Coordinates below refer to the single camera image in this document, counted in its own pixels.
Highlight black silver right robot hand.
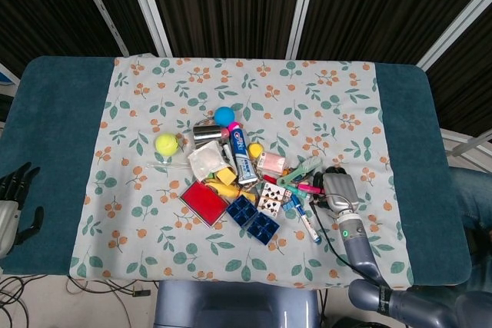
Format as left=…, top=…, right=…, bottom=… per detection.
left=309, top=165, right=361, bottom=216

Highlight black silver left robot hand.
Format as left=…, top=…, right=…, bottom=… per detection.
left=0, top=161, right=45, bottom=258

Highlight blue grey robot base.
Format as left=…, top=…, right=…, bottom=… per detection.
left=153, top=280, right=322, bottom=328

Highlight green brush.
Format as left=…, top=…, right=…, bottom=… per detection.
left=276, top=155, right=324, bottom=187

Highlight teal marker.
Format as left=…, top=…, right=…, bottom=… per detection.
left=286, top=185, right=311, bottom=200

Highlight blue white marker pen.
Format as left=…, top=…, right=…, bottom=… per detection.
left=291, top=194, right=323, bottom=245

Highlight playing cards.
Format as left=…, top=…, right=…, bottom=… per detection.
left=256, top=184, right=288, bottom=217

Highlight pink pack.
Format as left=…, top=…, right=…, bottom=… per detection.
left=256, top=151, right=288, bottom=172

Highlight blue plastic grid tray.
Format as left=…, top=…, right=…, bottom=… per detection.
left=225, top=194, right=258, bottom=229
left=246, top=211, right=281, bottom=247

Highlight floral print cloth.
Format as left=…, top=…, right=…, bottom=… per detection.
left=68, top=55, right=414, bottom=293

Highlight teal table cover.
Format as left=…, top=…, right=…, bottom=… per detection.
left=0, top=55, right=473, bottom=291

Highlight blue white toothpaste tube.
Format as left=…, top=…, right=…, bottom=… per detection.
left=228, top=128, right=259, bottom=186

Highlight yellow block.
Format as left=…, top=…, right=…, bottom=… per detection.
left=215, top=168, right=236, bottom=187

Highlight blue jeans leg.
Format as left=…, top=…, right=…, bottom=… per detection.
left=447, top=166, right=492, bottom=290

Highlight white plastic packet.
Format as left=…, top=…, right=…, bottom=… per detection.
left=187, top=141, right=227, bottom=182

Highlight red flat box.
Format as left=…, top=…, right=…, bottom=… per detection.
left=179, top=181, right=230, bottom=227

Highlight blue ball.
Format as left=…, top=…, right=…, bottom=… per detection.
left=213, top=106, right=235, bottom=126

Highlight shiny metal cup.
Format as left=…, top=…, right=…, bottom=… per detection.
left=191, top=124, right=228, bottom=145

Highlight blue white board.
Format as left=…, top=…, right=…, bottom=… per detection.
left=0, top=61, right=21, bottom=88

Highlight clear plastic straw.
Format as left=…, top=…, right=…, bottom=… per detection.
left=148, top=161, right=191, bottom=171

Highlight yellow tennis ball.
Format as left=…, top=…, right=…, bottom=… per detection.
left=155, top=132, right=181, bottom=156

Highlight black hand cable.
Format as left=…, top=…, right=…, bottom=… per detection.
left=310, top=200, right=387, bottom=287

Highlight black floor cables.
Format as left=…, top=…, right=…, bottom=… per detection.
left=0, top=274, right=45, bottom=328

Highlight aluminium rail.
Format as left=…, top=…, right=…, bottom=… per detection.
left=440, top=128, right=492, bottom=158

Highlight white frame post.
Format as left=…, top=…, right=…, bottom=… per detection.
left=416, top=0, right=492, bottom=72
left=122, top=0, right=173, bottom=57
left=285, top=0, right=321, bottom=59
left=71, top=0, right=130, bottom=57

